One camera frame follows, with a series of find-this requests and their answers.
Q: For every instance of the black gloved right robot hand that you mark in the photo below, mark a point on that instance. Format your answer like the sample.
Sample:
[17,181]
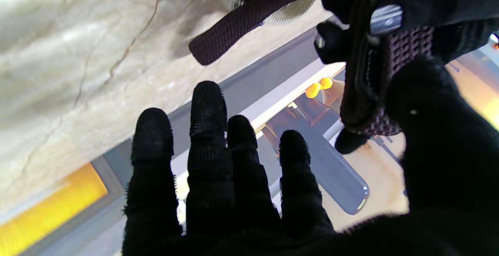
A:
[234,193]

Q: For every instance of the olive canvas belt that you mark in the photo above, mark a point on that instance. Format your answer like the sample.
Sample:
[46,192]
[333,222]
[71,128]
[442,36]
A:
[296,8]

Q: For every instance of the dark brown woven belt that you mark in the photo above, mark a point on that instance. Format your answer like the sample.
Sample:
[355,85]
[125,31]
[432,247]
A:
[249,18]

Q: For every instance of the grey kitchen counter wood top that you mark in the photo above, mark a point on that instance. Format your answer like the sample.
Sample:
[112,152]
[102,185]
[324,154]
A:
[249,92]

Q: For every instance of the orange citrus fruit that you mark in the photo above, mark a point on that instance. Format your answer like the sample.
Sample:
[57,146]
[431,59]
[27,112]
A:
[326,83]
[313,90]

